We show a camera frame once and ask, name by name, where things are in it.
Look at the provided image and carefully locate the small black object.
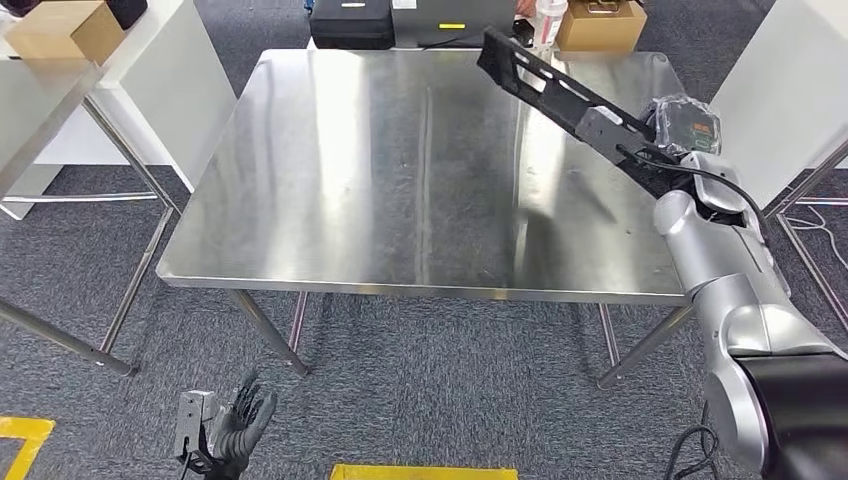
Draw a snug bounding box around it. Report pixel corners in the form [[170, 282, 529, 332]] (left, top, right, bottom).
[[105, 0, 148, 31]]

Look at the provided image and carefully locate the black hard case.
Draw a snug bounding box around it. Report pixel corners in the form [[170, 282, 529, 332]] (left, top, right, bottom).
[[309, 0, 397, 51]]

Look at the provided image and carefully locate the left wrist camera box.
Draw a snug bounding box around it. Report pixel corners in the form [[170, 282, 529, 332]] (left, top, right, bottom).
[[174, 389, 220, 465]]

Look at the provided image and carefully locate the white power cable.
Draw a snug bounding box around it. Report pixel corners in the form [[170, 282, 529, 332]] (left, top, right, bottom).
[[784, 205, 848, 256]]

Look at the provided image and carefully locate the white partition panel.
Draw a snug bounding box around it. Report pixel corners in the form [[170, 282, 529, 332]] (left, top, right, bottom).
[[708, 0, 848, 208], [0, 0, 238, 221]]

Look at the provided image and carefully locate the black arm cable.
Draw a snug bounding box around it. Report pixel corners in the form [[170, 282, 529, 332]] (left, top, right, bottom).
[[616, 145, 770, 480]]

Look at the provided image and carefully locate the long black plastic part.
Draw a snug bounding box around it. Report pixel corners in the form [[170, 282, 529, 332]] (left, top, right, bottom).
[[476, 26, 654, 144]]

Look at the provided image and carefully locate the white plastic bottle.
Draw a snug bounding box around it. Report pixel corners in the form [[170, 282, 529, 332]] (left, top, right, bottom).
[[533, 0, 570, 49]]

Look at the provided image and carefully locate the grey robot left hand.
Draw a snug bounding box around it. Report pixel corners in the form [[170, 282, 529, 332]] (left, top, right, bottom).
[[210, 370, 278, 480]]

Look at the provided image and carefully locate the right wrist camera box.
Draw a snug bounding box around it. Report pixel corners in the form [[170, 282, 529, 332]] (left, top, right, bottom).
[[574, 104, 694, 200]]

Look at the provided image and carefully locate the brown cardboard box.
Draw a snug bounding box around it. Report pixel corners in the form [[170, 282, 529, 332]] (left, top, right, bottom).
[[3, 0, 127, 66], [555, 0, 649, 53]]

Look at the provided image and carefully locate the grey device with yellow label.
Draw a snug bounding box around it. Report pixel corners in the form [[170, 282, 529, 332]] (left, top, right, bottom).
[[390, 0, 518, 49]]

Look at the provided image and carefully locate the stainless steel workbench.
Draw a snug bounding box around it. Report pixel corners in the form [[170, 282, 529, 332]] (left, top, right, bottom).
[[155, 47, 697, 392]]

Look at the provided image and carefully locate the yellow floor tape square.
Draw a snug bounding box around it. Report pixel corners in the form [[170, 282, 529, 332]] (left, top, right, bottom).
[[329, 463, 519, 480]]

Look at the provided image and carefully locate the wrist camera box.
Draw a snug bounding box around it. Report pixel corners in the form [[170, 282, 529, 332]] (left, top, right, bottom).
[[574, 104, 694, 200], [174, 389, 220, 465]]

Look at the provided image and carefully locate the stainless steel table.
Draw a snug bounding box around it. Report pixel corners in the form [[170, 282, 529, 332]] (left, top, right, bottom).
[[761, 135, 848, 333], [0, 56, 180, 378]]

